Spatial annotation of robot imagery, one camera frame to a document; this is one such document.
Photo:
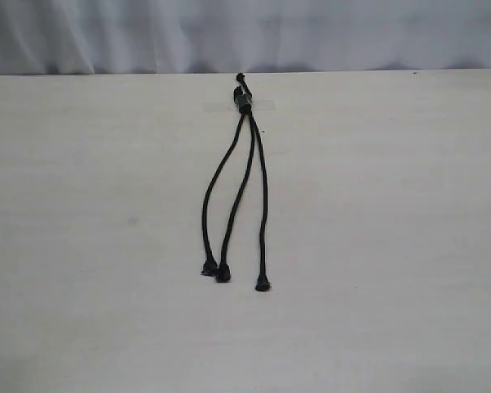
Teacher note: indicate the clear adhesive tape strip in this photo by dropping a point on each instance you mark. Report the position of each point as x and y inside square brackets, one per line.
[260, 105]

